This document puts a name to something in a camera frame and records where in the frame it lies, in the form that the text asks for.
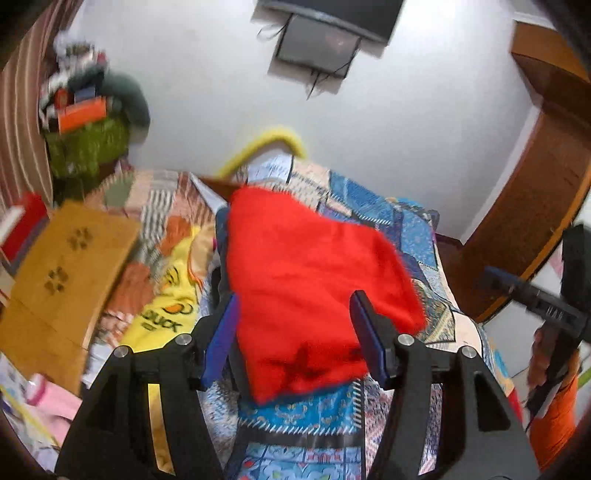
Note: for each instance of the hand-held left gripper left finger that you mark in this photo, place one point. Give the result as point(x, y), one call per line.
point(221, 341)

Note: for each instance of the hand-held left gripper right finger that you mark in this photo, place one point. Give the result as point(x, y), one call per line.
point(369, 337)

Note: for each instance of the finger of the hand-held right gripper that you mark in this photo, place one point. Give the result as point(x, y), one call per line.
point(501, 279)

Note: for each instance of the red zip jacket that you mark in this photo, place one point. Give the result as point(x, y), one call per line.
point(304, 286)

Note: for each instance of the person's right forearm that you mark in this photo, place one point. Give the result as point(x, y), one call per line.
point(554, 424)

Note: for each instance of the person's right hand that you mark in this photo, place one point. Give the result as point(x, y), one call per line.
point(542, 353)

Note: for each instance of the yellow printed shirt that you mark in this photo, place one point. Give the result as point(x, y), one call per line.
point(166, 300)

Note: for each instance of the brown wooden door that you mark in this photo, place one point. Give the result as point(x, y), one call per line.
point(535, 184)

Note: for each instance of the patchwork printed bedspread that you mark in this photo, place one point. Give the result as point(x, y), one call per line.
point(378, 221)

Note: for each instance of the brown paw print board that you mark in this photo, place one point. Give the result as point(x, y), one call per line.
point(60, 286)

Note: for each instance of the pink cloth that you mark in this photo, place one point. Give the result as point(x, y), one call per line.
point(55, 406)

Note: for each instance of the yellow foam tube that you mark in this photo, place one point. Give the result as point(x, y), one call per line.
point(268, 147)

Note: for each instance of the red book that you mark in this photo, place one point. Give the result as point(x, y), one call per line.
point(23, 221)

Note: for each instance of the orange box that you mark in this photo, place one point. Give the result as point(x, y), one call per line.
point(81, 113)

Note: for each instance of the striped curtain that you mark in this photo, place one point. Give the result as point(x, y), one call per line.
point(23, 115)

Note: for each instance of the wall television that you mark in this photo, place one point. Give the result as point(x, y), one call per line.
point(332, 14)

